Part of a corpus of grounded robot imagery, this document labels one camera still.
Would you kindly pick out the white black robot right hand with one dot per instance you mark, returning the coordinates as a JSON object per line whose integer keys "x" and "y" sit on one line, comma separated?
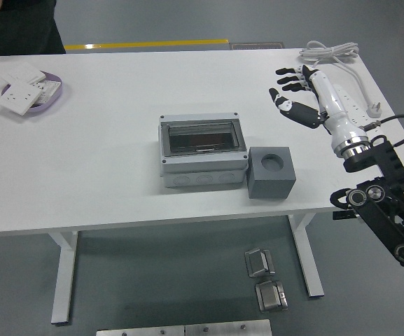
{"x": 331, "y": 101}

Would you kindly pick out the grey electrical box with lid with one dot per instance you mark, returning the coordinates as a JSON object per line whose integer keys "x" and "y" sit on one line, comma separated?
{"x": 201, "y": 161}

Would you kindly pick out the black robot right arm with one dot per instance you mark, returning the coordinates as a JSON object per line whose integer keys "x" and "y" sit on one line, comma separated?
{"x": 380, "y": 213}

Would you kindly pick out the grey cube with round hole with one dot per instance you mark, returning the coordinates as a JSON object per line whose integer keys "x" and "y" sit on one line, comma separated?
{"x": 268, "y": 185}

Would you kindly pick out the white power strip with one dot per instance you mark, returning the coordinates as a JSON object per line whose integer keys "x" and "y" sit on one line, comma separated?
{"x": 350, "y": 103}

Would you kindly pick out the person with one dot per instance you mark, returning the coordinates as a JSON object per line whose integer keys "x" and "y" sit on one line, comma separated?
{"x": 23, "y": 33}

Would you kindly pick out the dark floor cover plate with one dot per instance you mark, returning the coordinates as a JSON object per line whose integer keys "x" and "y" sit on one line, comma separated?
{"x": 257, "y": 45}

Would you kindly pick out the white socket panel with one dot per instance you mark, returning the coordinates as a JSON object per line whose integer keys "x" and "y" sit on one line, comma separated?
{"x": 17, "y": 98}

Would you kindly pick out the printed panel back side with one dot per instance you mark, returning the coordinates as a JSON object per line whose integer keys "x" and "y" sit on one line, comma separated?
{"x": 49, "y": 89}

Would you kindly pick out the purple oval tray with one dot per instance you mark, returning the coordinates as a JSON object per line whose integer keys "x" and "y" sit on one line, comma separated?
{"x": 53, "y": 99}

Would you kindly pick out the white table leg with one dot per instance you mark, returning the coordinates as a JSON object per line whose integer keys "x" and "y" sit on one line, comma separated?
{"x": 63, "y": 280}
{"x": 312, "y": 273}

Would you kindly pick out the metal plate with screws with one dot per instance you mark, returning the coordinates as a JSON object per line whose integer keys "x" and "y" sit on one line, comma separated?
{"x": 228, "y": 328}
{"x": 140, "y": 331}

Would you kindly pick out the white switch panel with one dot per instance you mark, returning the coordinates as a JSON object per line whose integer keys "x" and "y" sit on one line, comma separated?
{"x": 23, "y": 73}

